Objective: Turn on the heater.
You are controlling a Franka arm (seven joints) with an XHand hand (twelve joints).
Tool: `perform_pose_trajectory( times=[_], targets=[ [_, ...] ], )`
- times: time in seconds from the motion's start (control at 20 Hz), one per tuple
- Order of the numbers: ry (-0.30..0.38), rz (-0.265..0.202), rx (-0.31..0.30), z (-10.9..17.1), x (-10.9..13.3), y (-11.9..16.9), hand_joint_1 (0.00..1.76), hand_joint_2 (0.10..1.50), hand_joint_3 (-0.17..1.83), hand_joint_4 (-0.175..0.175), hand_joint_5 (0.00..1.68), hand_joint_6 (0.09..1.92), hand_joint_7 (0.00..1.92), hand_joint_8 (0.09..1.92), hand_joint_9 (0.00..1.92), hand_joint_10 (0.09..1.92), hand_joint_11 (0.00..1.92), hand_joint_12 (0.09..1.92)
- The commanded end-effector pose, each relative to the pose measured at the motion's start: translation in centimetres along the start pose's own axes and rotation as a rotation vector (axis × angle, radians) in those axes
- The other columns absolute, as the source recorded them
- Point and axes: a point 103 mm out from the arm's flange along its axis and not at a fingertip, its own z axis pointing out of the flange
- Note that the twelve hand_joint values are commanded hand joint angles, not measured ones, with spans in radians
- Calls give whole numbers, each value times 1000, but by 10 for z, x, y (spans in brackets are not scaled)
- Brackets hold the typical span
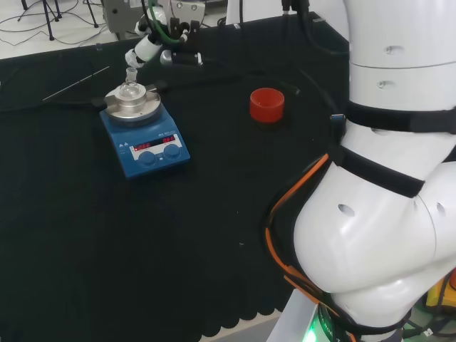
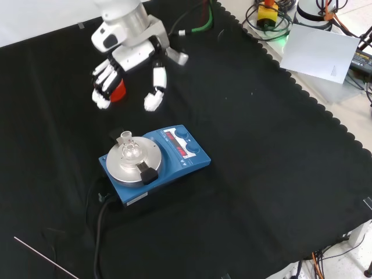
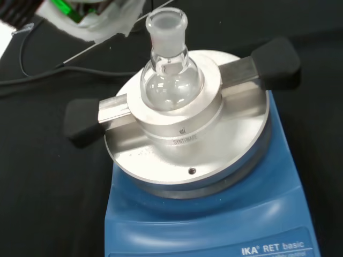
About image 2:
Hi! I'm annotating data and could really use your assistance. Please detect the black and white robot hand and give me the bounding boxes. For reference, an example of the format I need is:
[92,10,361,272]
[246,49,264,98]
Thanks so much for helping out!
[91,20,168,112]

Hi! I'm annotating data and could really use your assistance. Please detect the heater with blue base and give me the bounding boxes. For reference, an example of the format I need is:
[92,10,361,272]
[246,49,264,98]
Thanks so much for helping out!
[98,124,212,209]

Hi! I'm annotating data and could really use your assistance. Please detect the red plastic cup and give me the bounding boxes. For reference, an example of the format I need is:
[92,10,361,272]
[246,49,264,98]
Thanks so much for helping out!
[110,80,127,103]

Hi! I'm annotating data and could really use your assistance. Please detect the clear round-bottom glass flask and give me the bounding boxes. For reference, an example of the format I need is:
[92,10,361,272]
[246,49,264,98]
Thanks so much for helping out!
[119,130,141,163]

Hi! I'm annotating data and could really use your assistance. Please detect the yellow stop button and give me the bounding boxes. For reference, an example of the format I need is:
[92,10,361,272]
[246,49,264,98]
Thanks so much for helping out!
[256,0,280,30]

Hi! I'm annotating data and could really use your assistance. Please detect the black bench cloth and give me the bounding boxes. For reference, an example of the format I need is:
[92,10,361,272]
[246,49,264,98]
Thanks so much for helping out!
[0,0,372,279]

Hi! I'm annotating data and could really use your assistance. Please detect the pale board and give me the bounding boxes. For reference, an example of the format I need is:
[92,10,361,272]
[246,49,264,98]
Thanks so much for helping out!
[279,23,361,85]

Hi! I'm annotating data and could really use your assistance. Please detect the thin glass rod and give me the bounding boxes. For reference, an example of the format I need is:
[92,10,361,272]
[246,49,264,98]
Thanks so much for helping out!
[13,236,80,279]

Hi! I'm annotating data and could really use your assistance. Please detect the black power adapter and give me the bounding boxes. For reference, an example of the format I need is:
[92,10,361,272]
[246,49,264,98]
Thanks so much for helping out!
[348,48,372,73]

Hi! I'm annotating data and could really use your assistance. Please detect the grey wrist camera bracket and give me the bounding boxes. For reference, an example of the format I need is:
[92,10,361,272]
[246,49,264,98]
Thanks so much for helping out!
[148,16,189,66]

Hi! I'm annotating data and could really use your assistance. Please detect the black camera cable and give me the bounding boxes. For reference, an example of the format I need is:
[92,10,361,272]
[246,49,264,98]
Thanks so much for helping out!
[168,0,209,35]

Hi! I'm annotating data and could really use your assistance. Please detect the green cable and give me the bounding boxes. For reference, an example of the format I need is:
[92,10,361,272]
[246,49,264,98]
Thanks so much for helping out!
[177,0,215,36]

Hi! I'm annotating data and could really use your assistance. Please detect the black heater power cable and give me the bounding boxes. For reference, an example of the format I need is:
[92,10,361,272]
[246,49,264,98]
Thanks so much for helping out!
[92,195,119,279]

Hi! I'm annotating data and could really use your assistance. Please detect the orange cable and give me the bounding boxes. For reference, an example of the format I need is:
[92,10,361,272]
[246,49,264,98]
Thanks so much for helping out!
[322,0,360,37]

